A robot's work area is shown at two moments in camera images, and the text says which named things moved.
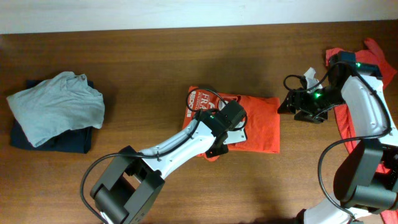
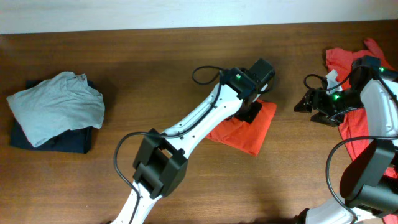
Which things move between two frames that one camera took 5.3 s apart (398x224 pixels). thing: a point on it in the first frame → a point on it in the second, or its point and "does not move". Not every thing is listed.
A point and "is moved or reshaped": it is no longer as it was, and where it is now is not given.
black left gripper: [217, 150] → [251, 114]
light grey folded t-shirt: [60, 105] does not move
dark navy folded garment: [76, 140] does not move
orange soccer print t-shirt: [262, 120] is moved or reshaped
